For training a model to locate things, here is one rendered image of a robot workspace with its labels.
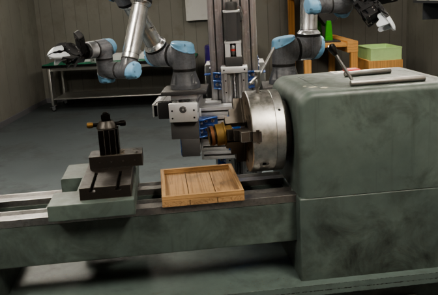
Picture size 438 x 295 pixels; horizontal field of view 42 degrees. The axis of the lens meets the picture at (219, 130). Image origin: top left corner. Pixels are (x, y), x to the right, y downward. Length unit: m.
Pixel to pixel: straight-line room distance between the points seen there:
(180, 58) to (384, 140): 1.14
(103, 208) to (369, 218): 0.97
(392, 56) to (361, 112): 6.33
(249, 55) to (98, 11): 7.15
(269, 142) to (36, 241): 0.91
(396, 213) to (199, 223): 0.73
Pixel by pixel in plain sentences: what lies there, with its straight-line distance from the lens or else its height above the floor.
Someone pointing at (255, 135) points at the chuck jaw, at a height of 1.10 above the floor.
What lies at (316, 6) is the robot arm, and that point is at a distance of 2.51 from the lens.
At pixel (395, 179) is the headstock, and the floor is 0.91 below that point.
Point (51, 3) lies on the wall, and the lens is 10.22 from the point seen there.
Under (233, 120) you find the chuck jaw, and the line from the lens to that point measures 2.23.
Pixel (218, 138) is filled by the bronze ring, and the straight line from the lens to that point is 2.18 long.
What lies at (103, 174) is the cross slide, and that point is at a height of 0.97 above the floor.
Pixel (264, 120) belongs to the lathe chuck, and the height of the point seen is 1.15.
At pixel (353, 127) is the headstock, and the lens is 2.10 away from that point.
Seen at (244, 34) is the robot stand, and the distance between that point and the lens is 3.00.
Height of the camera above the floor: 1.59
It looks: 13 degrees down
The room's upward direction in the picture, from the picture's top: 3 degrees counter-clockwise
